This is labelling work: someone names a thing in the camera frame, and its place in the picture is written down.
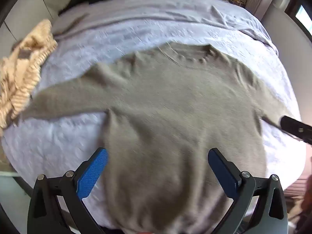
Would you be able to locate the khaki knit sweater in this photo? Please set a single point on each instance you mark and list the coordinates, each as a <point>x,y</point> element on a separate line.
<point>170,114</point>

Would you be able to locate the white wardrobe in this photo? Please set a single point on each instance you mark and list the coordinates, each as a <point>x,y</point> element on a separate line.
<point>24,7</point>

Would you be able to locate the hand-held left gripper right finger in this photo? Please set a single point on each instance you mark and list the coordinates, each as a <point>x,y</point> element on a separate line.
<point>223,174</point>

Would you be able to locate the bed with lavender sheet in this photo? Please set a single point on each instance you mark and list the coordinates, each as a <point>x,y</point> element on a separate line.
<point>121,36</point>

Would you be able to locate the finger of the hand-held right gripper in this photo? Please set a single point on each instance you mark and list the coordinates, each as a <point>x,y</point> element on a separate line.
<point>296,129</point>

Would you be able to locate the beige striped garment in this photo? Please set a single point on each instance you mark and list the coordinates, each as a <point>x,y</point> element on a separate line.
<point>22,73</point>

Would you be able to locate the window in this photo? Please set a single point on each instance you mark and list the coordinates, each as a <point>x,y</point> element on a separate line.
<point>304,17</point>

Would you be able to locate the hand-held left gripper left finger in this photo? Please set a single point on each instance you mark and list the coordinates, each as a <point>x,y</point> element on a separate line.
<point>93,174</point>

